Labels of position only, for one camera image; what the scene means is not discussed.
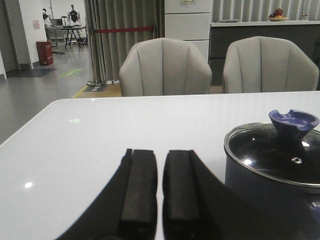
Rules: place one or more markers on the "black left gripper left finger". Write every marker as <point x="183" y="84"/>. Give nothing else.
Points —
<point x="126" y="208"/>

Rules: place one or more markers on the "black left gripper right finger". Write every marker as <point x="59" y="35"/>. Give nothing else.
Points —
<point x="198" y="206"/>

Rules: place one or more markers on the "glass lid with blue knob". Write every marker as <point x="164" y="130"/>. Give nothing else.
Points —
<point x="286" y="149"/>

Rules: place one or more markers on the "dark blue saucepan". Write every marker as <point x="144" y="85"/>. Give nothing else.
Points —
<point x="297" y="206"/>

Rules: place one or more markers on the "red belt barrier stanchion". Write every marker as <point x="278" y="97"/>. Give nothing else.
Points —
<point x="96" y="82"/>

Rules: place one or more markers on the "left grey upholstered chair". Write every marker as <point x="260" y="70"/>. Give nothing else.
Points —
<point x="163" y="67"/>

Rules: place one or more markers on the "grey upholstered chair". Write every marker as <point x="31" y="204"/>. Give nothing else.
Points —
<point x="262" y="64"/>
<point x="163" y="67"/>

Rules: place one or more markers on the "right grey upholstered chair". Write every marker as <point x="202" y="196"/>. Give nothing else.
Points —
<point x="262" y="64"/>

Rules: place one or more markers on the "grey pleated curtain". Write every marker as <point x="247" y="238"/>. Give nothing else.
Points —
<point x="113" y="27"/>

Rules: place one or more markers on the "red fire extinguisher box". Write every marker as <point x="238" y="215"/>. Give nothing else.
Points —
<point x="44" y="51"/>

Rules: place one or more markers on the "white drawer cabinet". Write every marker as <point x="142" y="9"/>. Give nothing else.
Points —
<point x="189" y="20"/>

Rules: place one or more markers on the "distant black work table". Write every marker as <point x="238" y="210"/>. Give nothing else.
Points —
<point x="72" y="32"/>

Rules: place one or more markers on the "dark sideboard counter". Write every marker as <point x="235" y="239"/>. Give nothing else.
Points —
<point x="304" y="33"/>

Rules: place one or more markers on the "fruit plate on counter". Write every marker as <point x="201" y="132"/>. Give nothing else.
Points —
<point x="277" y="16"/>

